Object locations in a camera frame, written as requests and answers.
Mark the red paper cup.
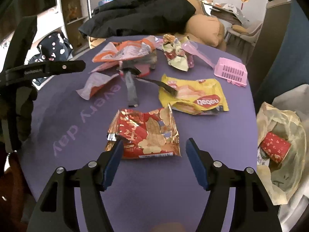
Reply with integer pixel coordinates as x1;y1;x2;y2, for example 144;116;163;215
260;132;291;164

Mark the red gold snack wrapper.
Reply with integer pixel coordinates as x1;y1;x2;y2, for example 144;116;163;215
105;105;181;159

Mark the yellow nabati wrapper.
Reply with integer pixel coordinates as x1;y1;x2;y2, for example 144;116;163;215
159;75;229;115

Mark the pink plastic spoon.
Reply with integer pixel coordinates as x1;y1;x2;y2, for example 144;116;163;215
181;40;215;69

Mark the translucent trash bag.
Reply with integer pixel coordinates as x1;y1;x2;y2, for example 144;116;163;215
257;102;308;205

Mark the black polka dot bag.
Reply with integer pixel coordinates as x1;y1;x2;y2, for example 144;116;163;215
29;31;73;87

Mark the pink white wrapper piece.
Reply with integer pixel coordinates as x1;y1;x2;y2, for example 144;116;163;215
76;72;119;101

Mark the white cloth covered seat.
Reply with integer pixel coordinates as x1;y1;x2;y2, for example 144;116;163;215
272;84;308;231

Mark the orange white snack bag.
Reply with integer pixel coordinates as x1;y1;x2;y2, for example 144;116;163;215
92;36;157;77

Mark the pink plastic basket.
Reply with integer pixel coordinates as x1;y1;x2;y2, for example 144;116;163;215
214;58;248;87

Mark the cream red snack wrapper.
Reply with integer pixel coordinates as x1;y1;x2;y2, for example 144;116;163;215
162;34;194;72

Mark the dark blue cabinet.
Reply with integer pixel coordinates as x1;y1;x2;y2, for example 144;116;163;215
254;0;308;111

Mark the black jacket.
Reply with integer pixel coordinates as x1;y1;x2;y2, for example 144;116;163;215
79;0;196;38

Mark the beige dining chair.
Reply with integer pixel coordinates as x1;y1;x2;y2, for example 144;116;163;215
225;20;262;46

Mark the tan plush sofa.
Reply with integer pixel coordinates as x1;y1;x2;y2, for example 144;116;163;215
175;0;226;51

